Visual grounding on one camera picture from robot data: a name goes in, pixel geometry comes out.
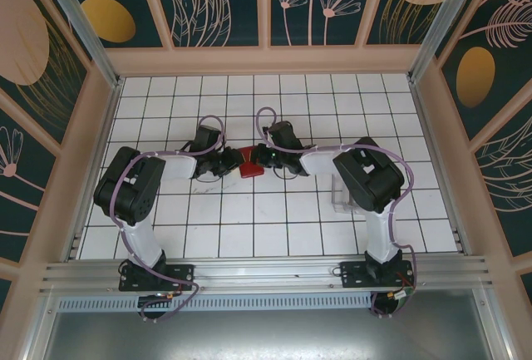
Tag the clear plastic card box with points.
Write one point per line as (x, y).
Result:
(341, 200)

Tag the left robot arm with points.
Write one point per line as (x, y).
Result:
(129, 191)

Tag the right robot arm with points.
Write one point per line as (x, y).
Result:
(370, 181)

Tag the grey metal sheet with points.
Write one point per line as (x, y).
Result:
(266, 339)

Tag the aluminium mounting rail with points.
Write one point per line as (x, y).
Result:
(266, 272)

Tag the aluminium side rail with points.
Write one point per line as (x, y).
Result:
(99, 169)
(435, 169)

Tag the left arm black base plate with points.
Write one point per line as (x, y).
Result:
(178, 277)

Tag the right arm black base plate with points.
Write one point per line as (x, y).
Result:
(353, 273)

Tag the aluminium frame post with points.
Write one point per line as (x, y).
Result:
(444, 23)
(83, 23)

